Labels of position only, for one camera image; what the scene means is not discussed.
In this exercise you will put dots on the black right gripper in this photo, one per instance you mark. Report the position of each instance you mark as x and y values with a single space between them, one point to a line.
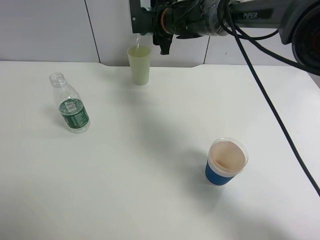
183 18

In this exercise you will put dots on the clear bottle green label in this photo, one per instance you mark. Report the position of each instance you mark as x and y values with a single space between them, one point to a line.
69 104

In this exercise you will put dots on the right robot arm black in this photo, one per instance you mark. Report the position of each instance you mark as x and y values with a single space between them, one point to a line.
297 22

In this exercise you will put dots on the pale yellow plastic cup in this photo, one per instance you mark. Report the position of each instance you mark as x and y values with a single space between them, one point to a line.
139 58

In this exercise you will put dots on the blue sleeve paper cup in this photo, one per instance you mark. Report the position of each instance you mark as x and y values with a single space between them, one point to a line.
227 158

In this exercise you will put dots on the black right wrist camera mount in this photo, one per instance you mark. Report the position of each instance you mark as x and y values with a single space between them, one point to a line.
143 19

